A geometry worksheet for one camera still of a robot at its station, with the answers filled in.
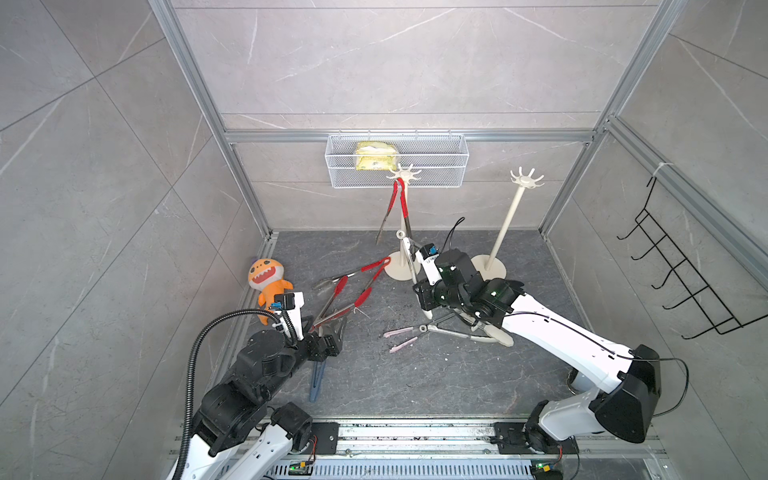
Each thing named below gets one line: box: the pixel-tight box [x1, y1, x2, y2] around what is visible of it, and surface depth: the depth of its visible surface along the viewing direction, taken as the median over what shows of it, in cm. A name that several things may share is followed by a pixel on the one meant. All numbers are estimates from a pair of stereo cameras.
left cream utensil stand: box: [384, 164, 421, 281], surface depth 82 cm
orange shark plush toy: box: [248, 258, 294, 326], surface depth 100 cm
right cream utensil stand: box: [471, 167, 545, 280], surface depth 92 cm
